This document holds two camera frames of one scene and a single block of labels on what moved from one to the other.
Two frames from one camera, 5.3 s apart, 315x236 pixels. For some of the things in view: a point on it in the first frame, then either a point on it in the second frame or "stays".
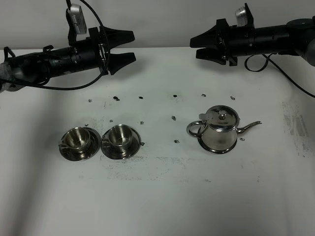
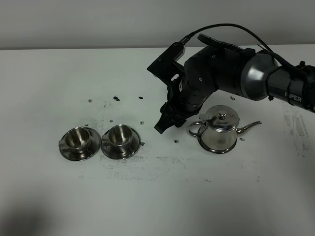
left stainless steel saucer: (72, 155) stays
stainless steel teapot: (217, 132) stays
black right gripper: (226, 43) → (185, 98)
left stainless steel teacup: (77, 138) stays
